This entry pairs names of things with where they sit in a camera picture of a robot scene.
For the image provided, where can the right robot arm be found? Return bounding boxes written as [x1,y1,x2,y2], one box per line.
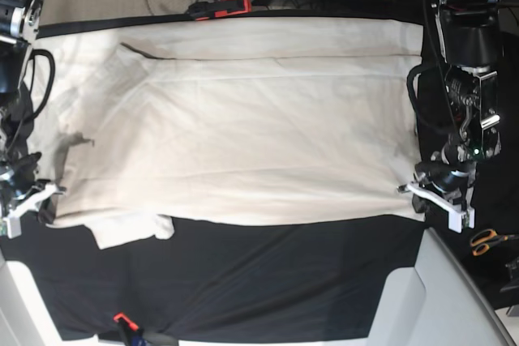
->
[1,0,65,238]

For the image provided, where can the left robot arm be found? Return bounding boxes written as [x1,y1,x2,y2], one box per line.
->
[398,0,518,233]

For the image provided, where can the white T-shirt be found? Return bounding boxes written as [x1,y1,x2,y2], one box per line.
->
[28,17,422,249]

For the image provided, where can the orange black clamp top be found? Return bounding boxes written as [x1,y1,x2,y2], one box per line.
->
[187,0,252,21]

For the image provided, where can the white table frame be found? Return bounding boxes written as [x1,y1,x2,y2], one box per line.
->
[367,229,515,345]
[1,258,99,346]

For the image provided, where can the black object right edge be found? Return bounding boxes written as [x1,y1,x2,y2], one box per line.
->
[500,258,519,293]

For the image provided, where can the orange handled scissors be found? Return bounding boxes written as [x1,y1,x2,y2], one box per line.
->
[470,229,518,257]

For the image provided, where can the black table cloth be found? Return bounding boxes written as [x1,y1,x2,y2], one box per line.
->
[0,13,519,343]

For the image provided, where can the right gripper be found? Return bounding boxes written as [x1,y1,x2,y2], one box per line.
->
[1,153,66,238]

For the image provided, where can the orange black clamp bottom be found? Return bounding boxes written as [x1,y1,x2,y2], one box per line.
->
[113,312,147,346]

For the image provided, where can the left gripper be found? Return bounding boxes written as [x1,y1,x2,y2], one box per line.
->
[397,151,476,233]

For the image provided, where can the orange black clamp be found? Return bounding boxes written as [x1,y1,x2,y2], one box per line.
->
[187,0,252,21]
[113,312,147,346]

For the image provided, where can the white table frame left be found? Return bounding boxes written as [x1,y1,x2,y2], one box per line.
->
[1,258,99,346]

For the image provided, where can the white table frame right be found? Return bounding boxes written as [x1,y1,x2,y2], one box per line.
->
[367,229,515,345]

